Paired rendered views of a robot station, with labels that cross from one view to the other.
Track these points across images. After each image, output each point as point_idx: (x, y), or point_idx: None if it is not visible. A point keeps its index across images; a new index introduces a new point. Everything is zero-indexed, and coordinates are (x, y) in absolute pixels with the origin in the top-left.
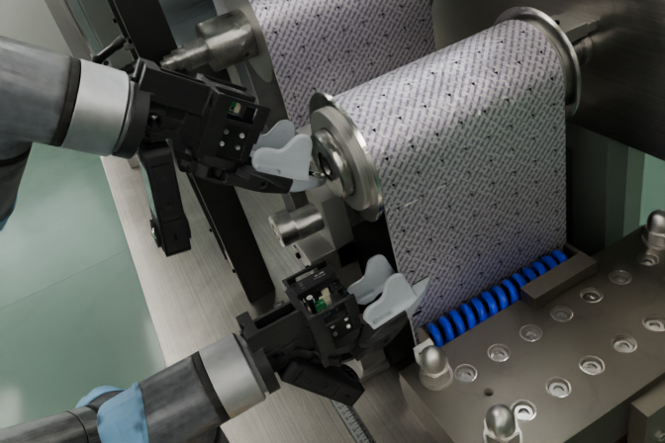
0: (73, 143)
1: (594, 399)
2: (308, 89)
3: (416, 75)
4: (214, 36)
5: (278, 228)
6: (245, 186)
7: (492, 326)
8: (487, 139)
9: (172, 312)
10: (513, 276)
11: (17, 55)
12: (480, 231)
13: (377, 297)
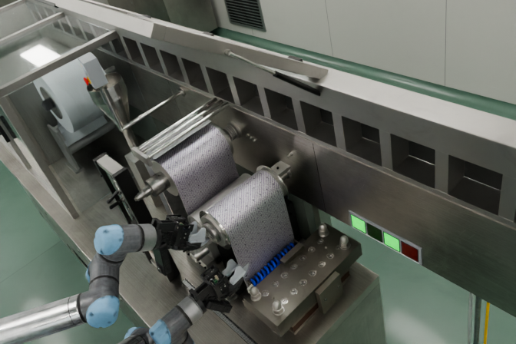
0: (142, 250)
1: (304, 292)
2: (192, 197)
3: (235, 200)
4: (154, 186)
5: (194, 256)
6: (189, 249)
7: (272, 275)
8: (260, 216)
9: (133, 294)
10: (276, 255)
11: (129, 231)
12: (262, 243)
13: (232, 273)
